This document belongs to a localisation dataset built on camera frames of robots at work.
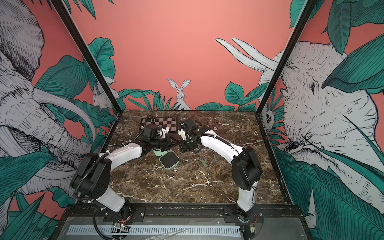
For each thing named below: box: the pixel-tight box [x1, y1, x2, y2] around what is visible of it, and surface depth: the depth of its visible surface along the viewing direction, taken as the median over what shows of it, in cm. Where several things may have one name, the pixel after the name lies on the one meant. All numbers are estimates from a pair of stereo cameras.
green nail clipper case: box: [152, 149, 180, 170], surface depth 95 cm
